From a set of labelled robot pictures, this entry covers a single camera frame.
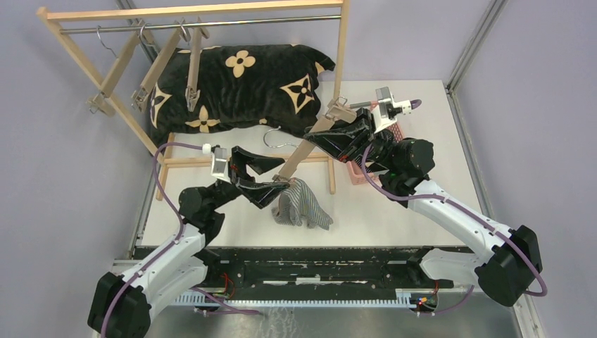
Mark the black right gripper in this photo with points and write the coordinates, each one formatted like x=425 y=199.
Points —
x=343 y=138

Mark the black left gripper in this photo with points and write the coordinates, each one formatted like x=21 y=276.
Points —
x=260 y=193

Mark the grey striped underwear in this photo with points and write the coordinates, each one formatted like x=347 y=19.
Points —
x=298 y=206

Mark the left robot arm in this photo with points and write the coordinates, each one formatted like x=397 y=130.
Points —
x=125 y=305

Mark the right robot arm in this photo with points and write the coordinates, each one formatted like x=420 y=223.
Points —
x=505 y=263

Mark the empty wooden clip hanger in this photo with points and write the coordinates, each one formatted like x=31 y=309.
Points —
x=99 y=102

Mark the pink perforated plastic basket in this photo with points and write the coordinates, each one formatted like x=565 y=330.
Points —
x=353 y=167

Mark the black blanket with cream flowers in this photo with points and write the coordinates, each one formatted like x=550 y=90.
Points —
x=240 y=87

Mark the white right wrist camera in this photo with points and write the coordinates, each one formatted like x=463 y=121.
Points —
x=387 y=109

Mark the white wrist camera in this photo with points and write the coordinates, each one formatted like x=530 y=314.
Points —
x=219 y=168
x=387 y=109

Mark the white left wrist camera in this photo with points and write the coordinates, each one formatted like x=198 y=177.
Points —
x=219 y=168

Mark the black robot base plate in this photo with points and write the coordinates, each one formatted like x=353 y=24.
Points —
x=314 y=274

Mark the metal clothes rail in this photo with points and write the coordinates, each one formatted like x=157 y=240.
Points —
x=89 y=30

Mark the wooden clothes rack frame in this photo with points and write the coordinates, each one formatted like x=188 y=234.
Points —
x=302 y=155

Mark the grey metal corner rail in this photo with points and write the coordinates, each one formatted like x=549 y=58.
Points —
x=459 y=93

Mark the white slotted cable duct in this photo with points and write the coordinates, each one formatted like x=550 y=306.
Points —
x=401 y=300

